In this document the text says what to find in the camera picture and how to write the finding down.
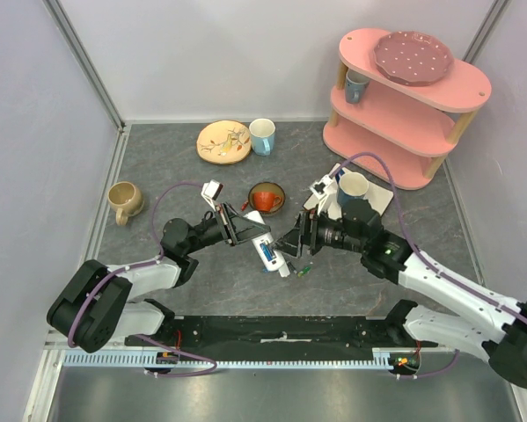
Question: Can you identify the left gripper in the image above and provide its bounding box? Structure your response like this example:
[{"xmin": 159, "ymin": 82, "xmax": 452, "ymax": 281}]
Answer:
[{"xmin": 185, "ymin": 201, "xmax": 271, "ymax": 254}]

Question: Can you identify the black orange battery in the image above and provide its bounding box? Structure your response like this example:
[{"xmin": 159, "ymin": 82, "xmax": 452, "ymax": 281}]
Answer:
[{"xmin": 265, "ymin": 243, "xmax": 275, "ymax": 261}]

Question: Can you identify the white remote control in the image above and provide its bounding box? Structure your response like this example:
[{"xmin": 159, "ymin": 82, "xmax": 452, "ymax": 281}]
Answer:
[{"xmin": 252, "ymin": 232, "xmax": 290, "ymax": 278}]

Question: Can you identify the white battery cover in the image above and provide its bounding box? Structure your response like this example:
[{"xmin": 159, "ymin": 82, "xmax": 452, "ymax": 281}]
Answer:
[{"xmin": 279, "ymin": 264, "xmax": 290, "ymax": 278}]

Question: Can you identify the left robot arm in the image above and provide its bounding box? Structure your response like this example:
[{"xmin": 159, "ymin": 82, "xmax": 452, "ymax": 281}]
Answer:
[{"xmin": 47, "ymin": 203, "xmax": 270, "ymax": 353}]

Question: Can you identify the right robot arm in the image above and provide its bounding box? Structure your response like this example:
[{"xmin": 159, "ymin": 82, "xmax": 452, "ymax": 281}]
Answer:
[{"xmin": 274, "ymin": 199, "xmax": 527, "ymax": 389}]

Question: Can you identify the orange cup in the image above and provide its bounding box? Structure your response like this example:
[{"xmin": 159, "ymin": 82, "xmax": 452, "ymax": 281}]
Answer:
[{"xmin": 252, "ymin": 191, "xmax": 283, "ymax": 213}]

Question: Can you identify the brown patterned bowl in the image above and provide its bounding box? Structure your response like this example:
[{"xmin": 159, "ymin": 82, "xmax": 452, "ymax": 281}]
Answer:
[{"xmin": 247, "ymin": 182, "xmax": 286, "ymax": 215}]

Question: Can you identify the dark blue mug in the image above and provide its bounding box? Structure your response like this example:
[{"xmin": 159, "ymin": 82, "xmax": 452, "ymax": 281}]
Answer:
[{"xmin": 335, "ymin": 169, "xmax": 370, "ymax": 207}]

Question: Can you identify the yellow floral plate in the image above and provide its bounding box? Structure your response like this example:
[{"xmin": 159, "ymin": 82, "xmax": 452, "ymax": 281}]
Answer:
[{"xmin": 196, "ymin": 120, "xmax": 252, "ymax": 164}]

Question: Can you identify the white square tile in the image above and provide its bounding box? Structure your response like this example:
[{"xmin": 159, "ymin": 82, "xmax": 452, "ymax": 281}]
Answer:
[{"xmin": 303, "ymin": 182, "xmax": 393, "ymax": 219}]

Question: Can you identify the light blue mug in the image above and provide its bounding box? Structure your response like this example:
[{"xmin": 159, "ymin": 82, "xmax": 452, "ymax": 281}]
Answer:
[{"xmin": 249, "ymin": 118, "xmax": 275, "ymax": 156}]

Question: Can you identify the beige ceramic mug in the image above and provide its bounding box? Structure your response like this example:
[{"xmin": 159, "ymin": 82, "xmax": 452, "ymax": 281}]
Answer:
[{"xmin": 107, "ymin": 181, "xmax": 144, "ymax": 226}]

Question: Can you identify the blue mug on shelf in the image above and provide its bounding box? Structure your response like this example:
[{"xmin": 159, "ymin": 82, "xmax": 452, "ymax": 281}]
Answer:
[{"xmin": 345, "ymin": 69, "xmax": 370, "ymax": 104}]

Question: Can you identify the pink three-tier shelf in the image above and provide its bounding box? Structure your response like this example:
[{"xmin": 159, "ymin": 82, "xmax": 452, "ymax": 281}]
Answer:
[{"xmin": 323, "ymin": 28, "xmax": 492, "ymax": 190}]

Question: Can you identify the mauve polka dot plate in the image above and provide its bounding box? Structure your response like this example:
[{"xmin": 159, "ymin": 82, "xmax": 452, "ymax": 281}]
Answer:
[{"xmin": 372, "ymin": 31, "xmax": 454, "ymax": 87}]

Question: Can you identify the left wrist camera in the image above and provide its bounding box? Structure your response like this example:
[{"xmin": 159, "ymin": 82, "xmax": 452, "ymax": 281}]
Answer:
[{"xmin": 201, "ymin": 179, "xmax": 223, "ymax": 210}]

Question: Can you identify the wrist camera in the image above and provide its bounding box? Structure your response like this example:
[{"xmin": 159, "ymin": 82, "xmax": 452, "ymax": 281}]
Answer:
[
  {"xmin": 310, "ymin": 174, "xmax": 337, "ymax": 215},
  {"xmin": 201, "ymin": 179, "xmax": 223, "ymax": 210}
]

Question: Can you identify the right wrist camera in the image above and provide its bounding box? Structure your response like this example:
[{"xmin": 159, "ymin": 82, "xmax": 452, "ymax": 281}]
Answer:
[{"xmin": 310, "ymin": 174, "xmax": 337, "ymax": 215}]

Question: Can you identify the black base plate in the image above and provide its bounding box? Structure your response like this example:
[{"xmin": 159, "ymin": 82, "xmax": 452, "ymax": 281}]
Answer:
[{"xmin": 151, "ymin": 316, "xmax": 417, "ymax": 361}]

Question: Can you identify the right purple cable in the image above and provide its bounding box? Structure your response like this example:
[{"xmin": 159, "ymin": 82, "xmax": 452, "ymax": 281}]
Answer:
[{"xmin": 328, "ymin": 152, "xmax": 527, "ymax": 380}]

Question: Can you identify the slotted cable duct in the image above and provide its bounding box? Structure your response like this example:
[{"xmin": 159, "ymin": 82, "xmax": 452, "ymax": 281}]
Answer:
[{"xmin": 62, "ymin": 349, "xmax": 405, "ymax": 369}]

